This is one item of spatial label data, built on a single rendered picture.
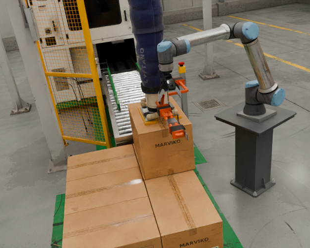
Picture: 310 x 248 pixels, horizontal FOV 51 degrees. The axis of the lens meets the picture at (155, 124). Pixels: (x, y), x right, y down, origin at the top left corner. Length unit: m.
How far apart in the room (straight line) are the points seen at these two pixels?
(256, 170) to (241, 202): 0.33
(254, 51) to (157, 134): 0.91
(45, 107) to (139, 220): 1.93
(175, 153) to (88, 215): 0.76
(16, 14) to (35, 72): 0.57
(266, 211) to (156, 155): 1.16
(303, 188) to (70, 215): 2.11
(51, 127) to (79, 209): 1.57
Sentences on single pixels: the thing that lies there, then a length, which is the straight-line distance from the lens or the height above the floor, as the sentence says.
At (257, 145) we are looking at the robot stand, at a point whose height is 0.51.
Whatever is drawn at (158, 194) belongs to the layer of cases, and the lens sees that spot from 2.37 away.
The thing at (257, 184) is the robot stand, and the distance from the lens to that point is 3.19.
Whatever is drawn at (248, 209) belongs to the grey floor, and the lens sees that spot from 3.05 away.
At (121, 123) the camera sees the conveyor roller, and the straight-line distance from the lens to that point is 3.44.
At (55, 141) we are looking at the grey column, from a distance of 3.85.
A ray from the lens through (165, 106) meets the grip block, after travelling 2.33.
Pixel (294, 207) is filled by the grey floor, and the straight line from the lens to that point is 3.14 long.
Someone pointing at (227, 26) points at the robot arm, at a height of 1.56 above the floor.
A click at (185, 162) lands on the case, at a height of 0.63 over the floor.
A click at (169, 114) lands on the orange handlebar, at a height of 1.09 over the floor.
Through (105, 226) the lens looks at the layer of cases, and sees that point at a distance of 2.21.
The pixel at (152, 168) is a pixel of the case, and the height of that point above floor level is 0.64.
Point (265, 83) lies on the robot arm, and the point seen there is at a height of 1.11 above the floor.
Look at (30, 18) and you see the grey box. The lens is 3.41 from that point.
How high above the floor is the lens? 2.02
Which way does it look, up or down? 26 degrees down
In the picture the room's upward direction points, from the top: 7 degrees counter-clockwise
